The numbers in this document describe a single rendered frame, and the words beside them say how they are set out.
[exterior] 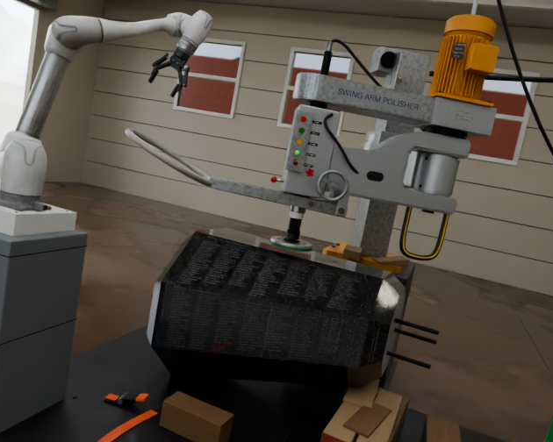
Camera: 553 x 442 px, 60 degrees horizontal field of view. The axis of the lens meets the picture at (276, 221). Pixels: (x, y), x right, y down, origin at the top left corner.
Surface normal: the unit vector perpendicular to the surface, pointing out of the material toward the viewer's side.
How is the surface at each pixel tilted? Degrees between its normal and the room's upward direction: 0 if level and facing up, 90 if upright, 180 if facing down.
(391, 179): 90
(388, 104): 90
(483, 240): 90
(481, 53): 90
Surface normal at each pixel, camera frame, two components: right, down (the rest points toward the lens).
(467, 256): -0.34, 0.06
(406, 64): 0.15, 0.15
